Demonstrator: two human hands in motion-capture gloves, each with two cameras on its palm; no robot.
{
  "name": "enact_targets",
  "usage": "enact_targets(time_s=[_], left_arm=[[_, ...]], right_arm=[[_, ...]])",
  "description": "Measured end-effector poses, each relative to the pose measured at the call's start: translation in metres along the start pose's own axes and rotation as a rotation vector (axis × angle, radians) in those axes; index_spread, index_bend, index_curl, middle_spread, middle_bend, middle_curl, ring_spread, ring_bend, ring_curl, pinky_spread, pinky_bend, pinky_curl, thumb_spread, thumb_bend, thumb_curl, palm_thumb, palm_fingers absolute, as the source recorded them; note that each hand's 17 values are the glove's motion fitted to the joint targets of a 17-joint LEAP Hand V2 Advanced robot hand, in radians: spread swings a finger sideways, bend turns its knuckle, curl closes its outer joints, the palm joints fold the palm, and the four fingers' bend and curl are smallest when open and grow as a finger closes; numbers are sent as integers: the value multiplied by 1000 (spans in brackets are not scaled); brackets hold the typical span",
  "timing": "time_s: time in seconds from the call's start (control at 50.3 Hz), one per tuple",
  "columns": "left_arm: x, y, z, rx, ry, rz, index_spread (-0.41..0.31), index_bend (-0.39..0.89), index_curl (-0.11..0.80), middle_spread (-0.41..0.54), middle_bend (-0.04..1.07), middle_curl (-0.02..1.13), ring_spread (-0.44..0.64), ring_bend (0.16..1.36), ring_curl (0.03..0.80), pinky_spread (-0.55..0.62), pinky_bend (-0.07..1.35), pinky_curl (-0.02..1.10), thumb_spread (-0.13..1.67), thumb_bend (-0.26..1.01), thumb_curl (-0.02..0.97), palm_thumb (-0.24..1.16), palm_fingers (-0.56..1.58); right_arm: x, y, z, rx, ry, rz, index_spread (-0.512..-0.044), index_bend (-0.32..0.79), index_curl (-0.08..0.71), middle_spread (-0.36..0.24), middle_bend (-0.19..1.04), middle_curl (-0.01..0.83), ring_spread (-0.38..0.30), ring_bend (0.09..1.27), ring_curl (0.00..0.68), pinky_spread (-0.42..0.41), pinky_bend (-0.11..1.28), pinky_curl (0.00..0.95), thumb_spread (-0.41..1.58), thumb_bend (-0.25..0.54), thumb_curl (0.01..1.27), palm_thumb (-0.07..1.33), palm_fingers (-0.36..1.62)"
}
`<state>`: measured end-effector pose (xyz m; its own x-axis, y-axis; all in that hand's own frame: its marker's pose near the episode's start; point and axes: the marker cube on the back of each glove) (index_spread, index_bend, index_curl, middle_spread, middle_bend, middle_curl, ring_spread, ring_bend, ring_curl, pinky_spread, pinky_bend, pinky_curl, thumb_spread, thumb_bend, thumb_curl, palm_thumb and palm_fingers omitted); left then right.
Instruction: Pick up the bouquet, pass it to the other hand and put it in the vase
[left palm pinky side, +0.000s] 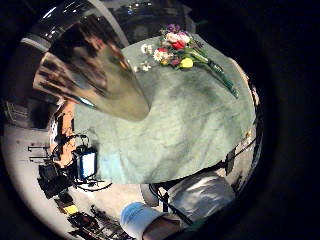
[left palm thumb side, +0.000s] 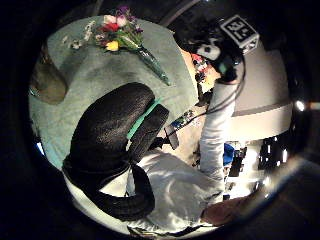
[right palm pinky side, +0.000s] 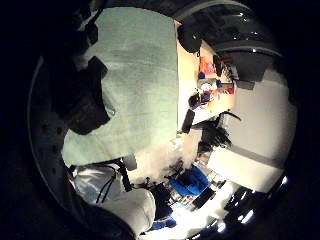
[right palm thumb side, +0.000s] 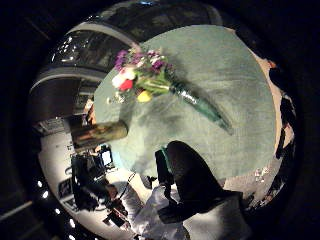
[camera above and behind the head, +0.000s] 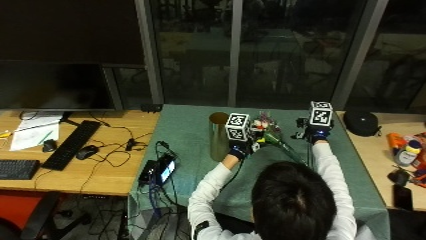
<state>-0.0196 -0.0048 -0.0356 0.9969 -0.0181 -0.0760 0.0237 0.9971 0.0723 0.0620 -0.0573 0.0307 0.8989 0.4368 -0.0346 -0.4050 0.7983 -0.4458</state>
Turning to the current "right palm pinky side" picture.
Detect black strap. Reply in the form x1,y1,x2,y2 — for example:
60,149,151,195
115,159,134,193

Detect black flat device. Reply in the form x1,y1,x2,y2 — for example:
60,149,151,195
180,108,196,134

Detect black round object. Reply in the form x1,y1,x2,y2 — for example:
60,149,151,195
187,92,203,110

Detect red orange packet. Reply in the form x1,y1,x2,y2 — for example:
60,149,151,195
199,55,217,77

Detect black cable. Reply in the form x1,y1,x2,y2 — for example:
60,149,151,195
95,163,118,205

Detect the person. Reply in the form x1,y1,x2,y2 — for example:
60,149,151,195
71,162,158,236

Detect black monitor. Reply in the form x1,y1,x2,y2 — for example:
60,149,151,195
228,49,270,84

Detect light green cloth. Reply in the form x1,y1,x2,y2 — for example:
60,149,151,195
61,6,180,168

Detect white fluffy cloth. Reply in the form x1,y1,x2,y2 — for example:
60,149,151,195
127,130,203,185

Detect black bundle of cables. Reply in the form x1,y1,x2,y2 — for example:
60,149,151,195
196,111,242,156

